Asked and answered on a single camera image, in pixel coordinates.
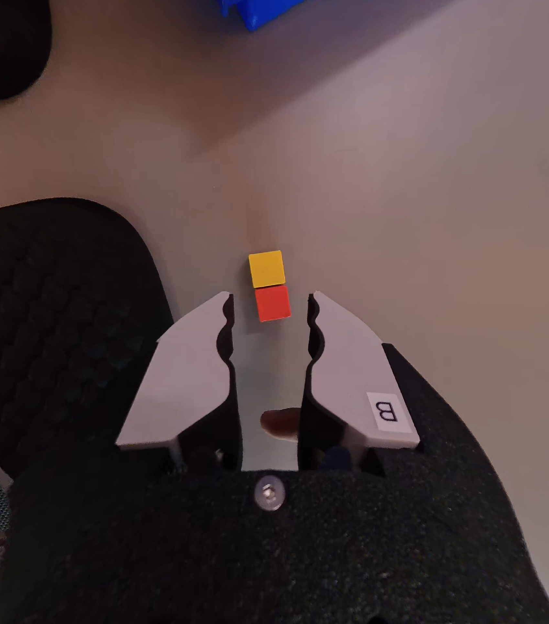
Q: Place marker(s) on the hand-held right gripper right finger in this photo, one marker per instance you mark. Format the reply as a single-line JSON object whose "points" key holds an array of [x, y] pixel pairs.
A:
{"points": [[352, 370]]}

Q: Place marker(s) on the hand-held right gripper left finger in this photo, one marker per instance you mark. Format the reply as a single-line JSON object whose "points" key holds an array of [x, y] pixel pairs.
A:
{"points": [[182, 385]]}

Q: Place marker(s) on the red cube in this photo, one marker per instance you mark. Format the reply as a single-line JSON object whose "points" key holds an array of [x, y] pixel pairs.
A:
{"points": [[272, 303]]}

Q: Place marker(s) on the yellow cube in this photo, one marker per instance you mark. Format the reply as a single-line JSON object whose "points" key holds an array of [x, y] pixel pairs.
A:
{"points": [[266, 269]]}

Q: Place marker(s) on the blue plastic bin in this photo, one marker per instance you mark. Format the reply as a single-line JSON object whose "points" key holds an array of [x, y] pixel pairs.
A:
{"points": [[255, 12]]}

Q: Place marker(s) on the grey desk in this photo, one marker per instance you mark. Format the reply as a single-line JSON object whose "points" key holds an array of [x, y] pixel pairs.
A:
{"points": [[401, 195]]}

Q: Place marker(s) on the person's right hand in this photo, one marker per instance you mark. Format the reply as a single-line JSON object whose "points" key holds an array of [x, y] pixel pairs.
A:
{"points": [[282, 425]]}

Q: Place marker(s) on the black textured mat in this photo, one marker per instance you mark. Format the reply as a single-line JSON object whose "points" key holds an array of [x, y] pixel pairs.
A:
{"points": [[55, 317]]}

